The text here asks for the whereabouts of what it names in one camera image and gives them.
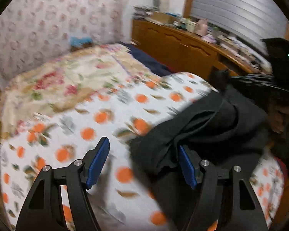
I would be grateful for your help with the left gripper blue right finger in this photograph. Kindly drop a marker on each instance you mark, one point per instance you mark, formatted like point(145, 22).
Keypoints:
point(189, 162)

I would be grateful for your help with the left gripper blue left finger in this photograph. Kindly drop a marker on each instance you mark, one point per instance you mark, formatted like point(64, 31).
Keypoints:
point(94, 161)

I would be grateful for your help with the black printed t-shirt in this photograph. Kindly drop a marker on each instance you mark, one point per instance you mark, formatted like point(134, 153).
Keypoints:
point(229, 133)

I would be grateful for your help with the person right hand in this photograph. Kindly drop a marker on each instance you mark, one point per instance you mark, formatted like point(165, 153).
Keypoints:
point(278, 117)

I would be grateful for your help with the orange print white bedsheet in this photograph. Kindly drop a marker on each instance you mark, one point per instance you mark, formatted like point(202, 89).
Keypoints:
point(119, 200)

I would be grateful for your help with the grey window blind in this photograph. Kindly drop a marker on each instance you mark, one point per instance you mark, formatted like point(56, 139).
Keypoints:
point(250, 20)

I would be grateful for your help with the floral cream quilt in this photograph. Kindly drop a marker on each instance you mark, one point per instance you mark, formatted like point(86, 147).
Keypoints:
point(61, 84)

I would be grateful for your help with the dark navy blanket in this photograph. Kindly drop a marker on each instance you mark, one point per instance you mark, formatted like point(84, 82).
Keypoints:
point(149, 62)

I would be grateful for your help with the wooden sideboard cabinet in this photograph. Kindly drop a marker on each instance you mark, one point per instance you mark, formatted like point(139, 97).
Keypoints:
point(183, 51)

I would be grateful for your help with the blue item box by bed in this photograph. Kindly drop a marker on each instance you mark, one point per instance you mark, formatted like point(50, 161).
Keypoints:
point(80, 42)

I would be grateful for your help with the cardboard box on cabinet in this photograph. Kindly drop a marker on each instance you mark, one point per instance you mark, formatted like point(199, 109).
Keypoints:
point(161, 18)

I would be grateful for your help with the pink circle patterned curtain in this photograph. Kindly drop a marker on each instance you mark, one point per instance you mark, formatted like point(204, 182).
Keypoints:
point(35, 31)

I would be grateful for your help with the stack of folded fabrics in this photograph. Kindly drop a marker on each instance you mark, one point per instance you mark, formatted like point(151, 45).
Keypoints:
point(142, 12)

